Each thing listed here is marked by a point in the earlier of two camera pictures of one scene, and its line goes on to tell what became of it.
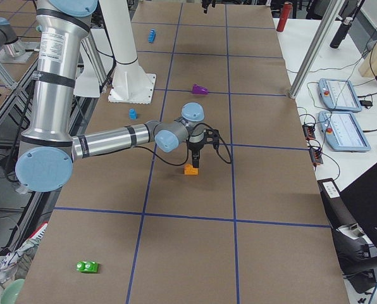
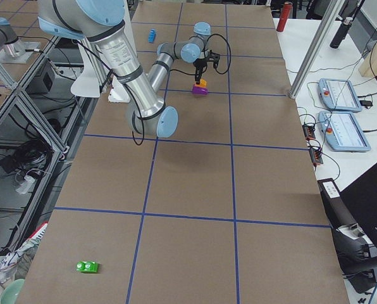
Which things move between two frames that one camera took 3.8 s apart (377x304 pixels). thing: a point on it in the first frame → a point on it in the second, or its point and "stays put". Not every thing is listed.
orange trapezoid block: [189, 170] → [203, 83]
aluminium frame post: [326, 30] stays put
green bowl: [11, 292] stays put
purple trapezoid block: [197, 89] stays put
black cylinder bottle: [341, 33] stays put
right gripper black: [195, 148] → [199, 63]
